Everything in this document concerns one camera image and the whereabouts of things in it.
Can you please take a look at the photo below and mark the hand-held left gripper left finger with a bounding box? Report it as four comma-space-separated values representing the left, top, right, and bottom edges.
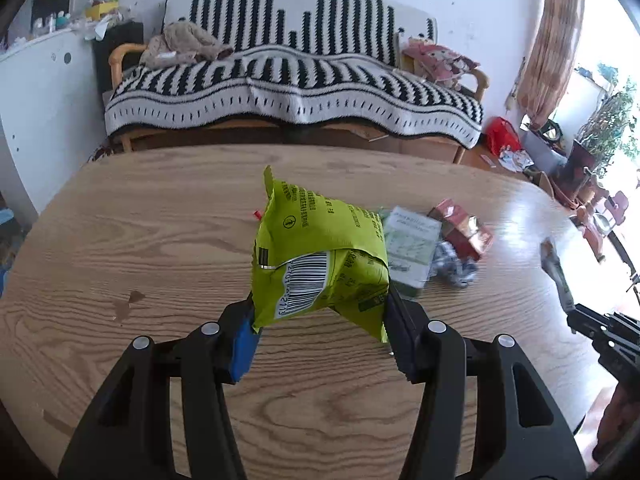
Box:
57, 292, 261, 480

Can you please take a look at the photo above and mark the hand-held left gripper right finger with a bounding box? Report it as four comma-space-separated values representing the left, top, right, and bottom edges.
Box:
382, 280, 588, 480

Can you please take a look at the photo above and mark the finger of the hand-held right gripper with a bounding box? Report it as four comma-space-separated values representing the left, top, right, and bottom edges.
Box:
566, 303, 613, 346

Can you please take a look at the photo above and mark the grey wrapper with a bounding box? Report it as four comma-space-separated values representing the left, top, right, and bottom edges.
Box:
540, 239, 576, 316

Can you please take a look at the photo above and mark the yellow-green snack packet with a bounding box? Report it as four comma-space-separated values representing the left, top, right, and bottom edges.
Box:
249, 165, 390, 343

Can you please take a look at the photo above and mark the person's right forearm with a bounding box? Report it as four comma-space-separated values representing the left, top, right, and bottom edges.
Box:
592, 377, 633, 463

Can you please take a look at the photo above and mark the green cardboard box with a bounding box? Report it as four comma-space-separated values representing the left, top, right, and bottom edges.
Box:
384, 206, 444, 291

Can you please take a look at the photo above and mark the small pink chair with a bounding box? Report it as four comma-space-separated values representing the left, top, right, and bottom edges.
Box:
575, 190, 631, 261

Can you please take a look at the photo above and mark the red foil packet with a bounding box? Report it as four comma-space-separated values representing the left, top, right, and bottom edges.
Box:
429, 199, 493, 261

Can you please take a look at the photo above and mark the crumpled white paper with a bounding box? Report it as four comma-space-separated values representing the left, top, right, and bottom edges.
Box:
499, 146, 533, 173

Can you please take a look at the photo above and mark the potted plant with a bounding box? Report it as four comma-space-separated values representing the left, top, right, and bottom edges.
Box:
575, 62, 640, 181

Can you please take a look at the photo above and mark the red bag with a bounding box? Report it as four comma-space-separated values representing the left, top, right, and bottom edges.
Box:
484, 116, 522, 157

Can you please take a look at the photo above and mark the sofa with striped blanket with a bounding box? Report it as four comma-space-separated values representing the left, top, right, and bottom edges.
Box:
104, 0, 485, 148

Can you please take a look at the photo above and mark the pink cartoon cushion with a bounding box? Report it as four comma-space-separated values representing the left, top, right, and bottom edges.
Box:
402, 37, 481, 86

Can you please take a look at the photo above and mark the patterned curtain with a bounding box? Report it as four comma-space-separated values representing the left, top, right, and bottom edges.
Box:
517, 0, 586, 128

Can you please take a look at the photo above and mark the beige plush garment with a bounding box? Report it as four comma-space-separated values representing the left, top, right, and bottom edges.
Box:
140, 21, 235, 68

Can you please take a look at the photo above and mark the white cabinet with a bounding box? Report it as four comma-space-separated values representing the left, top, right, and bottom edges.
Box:
0, 25, 108, 216

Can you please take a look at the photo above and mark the black cabinet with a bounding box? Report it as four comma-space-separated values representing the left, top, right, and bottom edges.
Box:
92, 21, 146, 106

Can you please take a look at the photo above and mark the yellow box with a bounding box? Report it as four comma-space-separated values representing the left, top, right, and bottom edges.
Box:
84, 0, 121, 20

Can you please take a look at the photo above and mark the cluster of small bottles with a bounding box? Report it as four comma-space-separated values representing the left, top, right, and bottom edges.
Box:
30, 10, 86, 36

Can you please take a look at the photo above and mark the wall hanging ornament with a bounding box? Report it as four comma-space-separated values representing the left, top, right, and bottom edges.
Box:
505, 57, 526, 111

